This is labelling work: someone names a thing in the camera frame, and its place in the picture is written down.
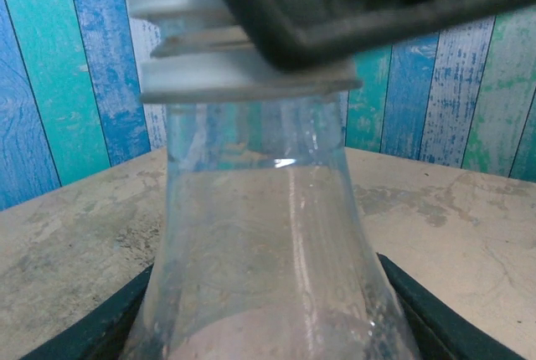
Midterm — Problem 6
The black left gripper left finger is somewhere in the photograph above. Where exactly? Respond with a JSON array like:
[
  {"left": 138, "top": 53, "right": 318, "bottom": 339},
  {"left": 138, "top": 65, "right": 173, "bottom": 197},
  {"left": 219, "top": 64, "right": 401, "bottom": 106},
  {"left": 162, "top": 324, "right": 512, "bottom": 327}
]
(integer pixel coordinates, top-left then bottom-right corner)
[{"left": 18, "top": 262, "right": 155, "bottom": 360}]

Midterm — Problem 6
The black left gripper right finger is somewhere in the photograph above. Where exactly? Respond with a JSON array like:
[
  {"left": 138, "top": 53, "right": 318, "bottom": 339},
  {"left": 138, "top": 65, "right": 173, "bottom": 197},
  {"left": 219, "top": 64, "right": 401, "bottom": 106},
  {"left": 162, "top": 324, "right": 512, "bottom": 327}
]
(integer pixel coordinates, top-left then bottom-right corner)
[{"left": 375, "top": 252, "right": 527, "bottom": 360}]

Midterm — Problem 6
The clear bottle with red label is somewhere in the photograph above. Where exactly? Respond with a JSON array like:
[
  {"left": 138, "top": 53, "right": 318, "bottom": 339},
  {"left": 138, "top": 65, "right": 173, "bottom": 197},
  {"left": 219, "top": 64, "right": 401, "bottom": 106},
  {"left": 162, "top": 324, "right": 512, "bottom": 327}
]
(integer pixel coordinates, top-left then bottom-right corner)
[{"left": 121, "top": 10, "right": 424, "bottom": 360}]

